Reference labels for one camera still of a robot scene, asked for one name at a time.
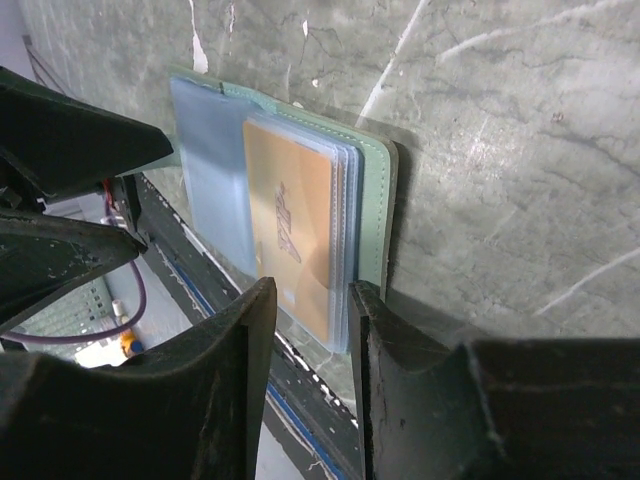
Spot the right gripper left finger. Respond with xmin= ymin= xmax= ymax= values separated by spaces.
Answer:
xmin=1 ymin=278 xmax=277 ymax=479

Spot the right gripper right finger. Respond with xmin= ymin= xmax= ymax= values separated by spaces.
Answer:
xmin=349 ymin=281 xmax=639 ymax=479

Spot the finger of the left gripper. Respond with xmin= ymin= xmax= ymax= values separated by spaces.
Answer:
xmin=1 ymin=67 xmax=173 ymax=198
xmin=1 ymin=209 xmax=146 ymax=333

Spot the mint green card holder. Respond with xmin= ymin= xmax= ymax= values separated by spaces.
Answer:
xmin=169 ymin=69 xmax=398 ymax=353

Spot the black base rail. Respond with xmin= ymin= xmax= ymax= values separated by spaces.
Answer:
xmin=111 ymin=175 xmax=361 ymax=479

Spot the orange card in holder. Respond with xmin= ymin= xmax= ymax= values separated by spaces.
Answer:
xmin=243 ymin=117 xmax=332 ymax=345

